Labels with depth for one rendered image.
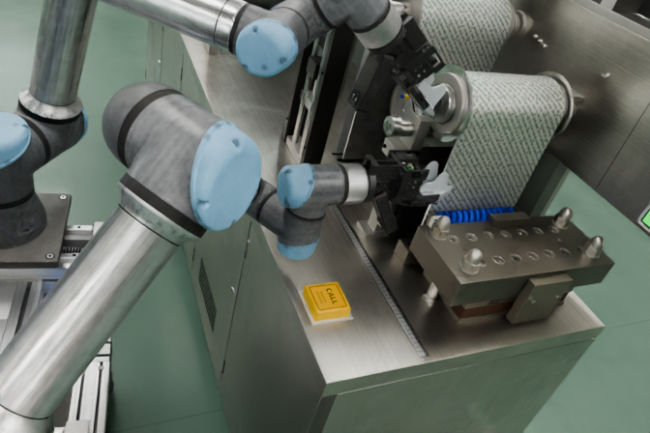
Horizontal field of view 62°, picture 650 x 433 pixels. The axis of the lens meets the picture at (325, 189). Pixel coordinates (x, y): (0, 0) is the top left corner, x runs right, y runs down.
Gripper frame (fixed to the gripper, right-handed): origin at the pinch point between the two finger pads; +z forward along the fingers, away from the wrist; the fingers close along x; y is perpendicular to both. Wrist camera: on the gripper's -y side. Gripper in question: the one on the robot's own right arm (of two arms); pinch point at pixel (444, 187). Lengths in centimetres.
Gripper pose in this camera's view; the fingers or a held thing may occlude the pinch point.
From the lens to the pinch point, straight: 112.6
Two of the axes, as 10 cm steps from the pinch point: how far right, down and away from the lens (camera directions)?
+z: 9.1, -0.4, 4.2
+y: 2.2, -8.0, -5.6
